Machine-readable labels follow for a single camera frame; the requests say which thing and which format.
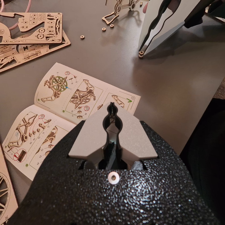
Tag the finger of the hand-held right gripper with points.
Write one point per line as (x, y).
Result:
(167, 35)
(149, 21)

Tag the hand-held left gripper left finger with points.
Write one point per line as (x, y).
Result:
(84, 140)

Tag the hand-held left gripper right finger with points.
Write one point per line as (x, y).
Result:
(137, 140)

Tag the wooden wheel parts sheet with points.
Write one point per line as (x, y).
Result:
(4, 163)

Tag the illustrated instruction booklet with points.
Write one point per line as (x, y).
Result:
(52, 98)

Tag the person's dark clothed body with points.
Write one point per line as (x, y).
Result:
(207, 158)

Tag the stack of wooden part sheets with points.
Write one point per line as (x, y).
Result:
(54, 38)

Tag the wooden bicycle frame model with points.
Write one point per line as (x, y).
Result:
(117, 9)

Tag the wooden frame parts sheet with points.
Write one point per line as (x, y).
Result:
(26, 54)

